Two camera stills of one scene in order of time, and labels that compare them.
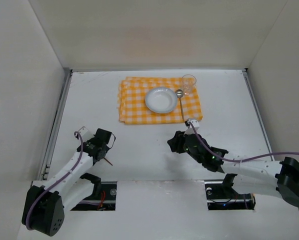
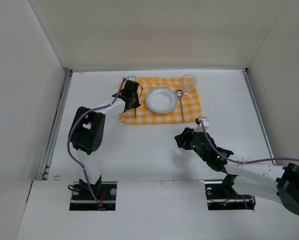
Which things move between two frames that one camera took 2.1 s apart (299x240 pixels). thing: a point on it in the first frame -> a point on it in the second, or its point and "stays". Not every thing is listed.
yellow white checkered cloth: x=132 y=108 stays
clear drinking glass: x=189 y=82 stays
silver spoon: x=179 y=93 stays
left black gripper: x=103 y=152 -> x=130 y=99
